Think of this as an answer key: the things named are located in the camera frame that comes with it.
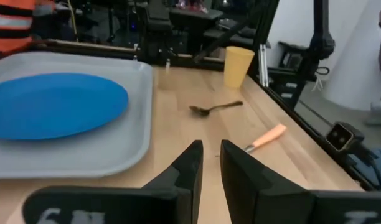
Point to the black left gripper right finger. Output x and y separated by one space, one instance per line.
265 199

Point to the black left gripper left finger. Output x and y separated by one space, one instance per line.
165 202

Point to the yellow plastic cup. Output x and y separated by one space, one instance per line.
236 67

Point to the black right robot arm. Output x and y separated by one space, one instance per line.
156 34

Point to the grey plastic tray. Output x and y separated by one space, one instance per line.
125 146

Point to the dark metal spoon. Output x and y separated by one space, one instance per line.
206 109

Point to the blue plastic plate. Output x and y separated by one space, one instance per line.
53 105

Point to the black stand with joint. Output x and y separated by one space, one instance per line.
319 43

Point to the black table-level camera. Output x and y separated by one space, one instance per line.
343 137

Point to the silver aluminium rail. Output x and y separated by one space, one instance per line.
263 65

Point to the black diagonal frame brace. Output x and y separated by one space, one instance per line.
228 34

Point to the black frame post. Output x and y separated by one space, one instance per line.
265 25

